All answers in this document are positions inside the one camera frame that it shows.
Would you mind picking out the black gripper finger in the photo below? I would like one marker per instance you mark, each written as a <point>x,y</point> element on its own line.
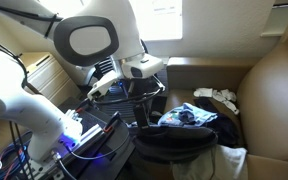
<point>140,115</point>

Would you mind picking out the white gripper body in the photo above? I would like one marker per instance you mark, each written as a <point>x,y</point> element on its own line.
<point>141,66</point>

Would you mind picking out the black backpack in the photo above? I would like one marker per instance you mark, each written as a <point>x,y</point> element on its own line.
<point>172,144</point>

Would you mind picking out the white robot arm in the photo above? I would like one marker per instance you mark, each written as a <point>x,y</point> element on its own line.
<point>102,29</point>

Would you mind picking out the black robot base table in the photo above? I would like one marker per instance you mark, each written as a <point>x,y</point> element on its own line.
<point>81,151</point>

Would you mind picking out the black mesh office chair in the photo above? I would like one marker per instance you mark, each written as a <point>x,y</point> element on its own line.
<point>136,91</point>

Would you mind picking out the light blue shirt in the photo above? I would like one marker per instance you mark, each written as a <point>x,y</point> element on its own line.
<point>187,114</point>

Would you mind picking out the white socks pile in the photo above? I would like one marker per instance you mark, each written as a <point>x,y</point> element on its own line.
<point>225,96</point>

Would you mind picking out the dark navy garment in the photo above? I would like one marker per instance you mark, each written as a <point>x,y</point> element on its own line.
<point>228,134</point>

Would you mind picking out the white cloth on armrest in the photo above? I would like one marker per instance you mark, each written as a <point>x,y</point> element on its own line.
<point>219,163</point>

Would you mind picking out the beige drawer cabinet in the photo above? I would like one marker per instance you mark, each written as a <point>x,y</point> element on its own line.
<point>46,76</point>

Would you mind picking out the tan leather sofa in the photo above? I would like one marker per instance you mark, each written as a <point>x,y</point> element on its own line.
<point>261,85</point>

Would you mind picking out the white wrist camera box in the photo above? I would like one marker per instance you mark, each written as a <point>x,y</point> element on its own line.
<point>101,87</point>

